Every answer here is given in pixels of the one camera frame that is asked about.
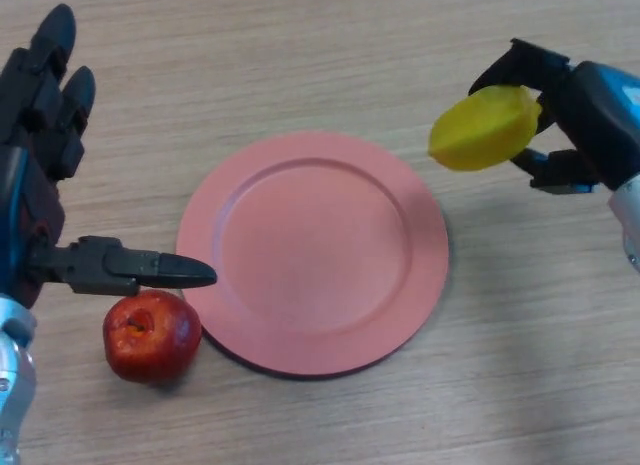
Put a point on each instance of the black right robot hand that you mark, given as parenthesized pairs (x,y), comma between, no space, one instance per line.
(595,120)

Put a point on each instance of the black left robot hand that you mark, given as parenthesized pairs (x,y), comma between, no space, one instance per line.
(25,200)

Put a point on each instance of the yellow starfruit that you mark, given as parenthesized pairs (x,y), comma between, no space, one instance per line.
(480,130)

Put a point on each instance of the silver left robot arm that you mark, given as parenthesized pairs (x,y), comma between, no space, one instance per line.
(15,380)

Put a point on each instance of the pink round plate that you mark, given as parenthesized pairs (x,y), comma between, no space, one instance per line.
(310,255)

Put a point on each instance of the red apple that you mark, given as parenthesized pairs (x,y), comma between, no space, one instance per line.
(150,337)

